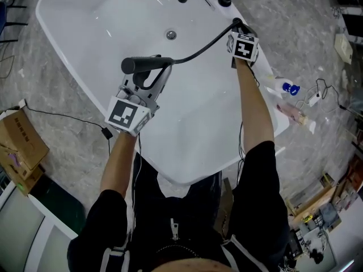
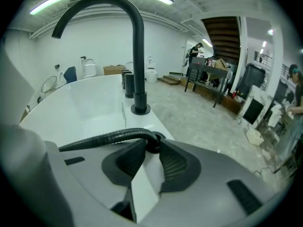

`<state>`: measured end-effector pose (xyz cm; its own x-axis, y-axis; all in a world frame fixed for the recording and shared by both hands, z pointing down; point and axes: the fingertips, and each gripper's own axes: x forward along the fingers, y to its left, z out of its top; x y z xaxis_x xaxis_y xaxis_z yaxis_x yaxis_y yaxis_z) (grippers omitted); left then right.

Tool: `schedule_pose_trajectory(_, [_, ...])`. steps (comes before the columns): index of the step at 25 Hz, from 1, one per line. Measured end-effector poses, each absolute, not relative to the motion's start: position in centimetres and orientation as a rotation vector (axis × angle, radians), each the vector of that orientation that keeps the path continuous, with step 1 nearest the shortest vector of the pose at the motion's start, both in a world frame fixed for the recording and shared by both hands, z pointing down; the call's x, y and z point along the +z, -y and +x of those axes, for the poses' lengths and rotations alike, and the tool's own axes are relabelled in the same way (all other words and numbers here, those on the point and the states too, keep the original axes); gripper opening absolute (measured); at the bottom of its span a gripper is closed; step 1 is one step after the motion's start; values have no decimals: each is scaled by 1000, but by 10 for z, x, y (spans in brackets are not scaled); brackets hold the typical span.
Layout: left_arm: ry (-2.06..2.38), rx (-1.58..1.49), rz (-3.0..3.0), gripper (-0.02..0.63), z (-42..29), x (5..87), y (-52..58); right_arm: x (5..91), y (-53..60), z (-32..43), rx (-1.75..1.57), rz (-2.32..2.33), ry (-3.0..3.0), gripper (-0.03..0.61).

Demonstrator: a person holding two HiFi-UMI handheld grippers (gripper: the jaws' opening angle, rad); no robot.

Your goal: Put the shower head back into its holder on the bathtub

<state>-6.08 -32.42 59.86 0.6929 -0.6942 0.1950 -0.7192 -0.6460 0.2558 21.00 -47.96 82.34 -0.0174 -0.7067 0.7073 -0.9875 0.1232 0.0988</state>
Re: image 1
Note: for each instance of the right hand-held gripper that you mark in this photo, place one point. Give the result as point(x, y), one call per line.
point(242, 47)

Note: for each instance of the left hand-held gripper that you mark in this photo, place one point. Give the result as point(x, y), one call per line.
point(124, 115)

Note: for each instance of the person's left forearm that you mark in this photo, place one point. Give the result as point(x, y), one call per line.
point(119, 163)

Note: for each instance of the person's right forearm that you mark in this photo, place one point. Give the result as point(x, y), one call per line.
point(252, 103)

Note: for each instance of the white bathtub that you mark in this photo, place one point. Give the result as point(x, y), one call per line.
point(184, 109)

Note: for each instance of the white bottle with blue pump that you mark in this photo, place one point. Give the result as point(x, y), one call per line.
point(287, 86)

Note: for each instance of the pink bottle with white pump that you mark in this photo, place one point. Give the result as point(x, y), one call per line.
point(292, 112)

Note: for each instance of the white power strip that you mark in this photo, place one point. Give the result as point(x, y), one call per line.
point(314, 100)

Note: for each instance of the cream box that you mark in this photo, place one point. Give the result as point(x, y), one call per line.
point(343, 48)

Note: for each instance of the black flat panel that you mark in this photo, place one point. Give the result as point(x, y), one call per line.
point(353, 24)

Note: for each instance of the cardboard box with purple tape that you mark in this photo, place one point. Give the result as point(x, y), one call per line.
point(22, 140)

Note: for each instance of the white and green counter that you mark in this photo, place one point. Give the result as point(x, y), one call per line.
point(62, 205)

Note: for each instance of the cardboard box with green sticker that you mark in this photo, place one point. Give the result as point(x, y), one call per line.
point(31, 180)

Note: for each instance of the person's black jacket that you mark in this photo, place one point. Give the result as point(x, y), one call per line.
point(255, 194)

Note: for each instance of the dark blue chair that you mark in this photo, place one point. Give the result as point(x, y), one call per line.
point(2, 13)

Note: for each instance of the wooden side table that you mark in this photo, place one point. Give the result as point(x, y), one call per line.
point(312, 201)

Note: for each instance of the person's chest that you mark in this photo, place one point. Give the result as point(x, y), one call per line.
point(193, 265)

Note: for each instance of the white display cabinet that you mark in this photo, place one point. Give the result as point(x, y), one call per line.
point(20, 231)

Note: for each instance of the white wall plug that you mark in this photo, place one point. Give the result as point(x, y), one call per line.
point(22, 103)

